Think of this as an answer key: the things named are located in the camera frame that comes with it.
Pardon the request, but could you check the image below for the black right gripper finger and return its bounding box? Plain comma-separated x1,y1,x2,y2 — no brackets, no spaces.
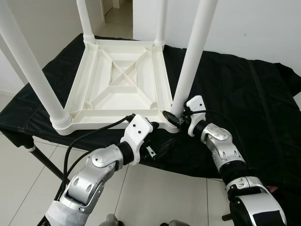
162,111,183,130

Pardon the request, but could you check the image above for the white plastic table top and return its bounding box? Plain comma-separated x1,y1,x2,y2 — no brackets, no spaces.
54,38,182,136

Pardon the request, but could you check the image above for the black table cloth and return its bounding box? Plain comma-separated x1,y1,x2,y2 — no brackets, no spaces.
0,33,301,222

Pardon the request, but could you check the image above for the grey right robot foot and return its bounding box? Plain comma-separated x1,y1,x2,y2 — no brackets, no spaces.
161,219,190,226

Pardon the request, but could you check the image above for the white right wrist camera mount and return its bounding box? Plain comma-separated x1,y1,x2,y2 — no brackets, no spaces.
186,96,207,137

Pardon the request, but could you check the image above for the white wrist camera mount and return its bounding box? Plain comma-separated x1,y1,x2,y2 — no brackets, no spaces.
120,114,153,165
186,96,207,137

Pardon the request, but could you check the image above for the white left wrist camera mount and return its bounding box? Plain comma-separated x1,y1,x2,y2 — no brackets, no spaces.
120,114,153,165

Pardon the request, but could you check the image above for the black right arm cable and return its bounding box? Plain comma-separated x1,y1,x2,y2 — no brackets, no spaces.
190,109,250,142

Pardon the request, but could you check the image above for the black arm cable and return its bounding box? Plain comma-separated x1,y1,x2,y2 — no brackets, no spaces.
40,114,137,226
190,109,250,142

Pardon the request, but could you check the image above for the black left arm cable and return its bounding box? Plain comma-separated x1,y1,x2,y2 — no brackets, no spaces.
40,114,137,226

